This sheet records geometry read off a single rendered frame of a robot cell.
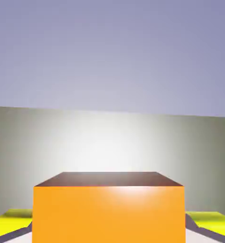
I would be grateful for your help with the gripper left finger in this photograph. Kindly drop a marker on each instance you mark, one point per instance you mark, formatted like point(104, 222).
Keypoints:
point(8, 224)

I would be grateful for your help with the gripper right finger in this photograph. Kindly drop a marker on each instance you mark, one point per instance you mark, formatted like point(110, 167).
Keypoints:
point(215, 222)

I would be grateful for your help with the small orange cube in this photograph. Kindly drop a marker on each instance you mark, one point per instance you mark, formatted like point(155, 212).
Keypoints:
point(108, 214)

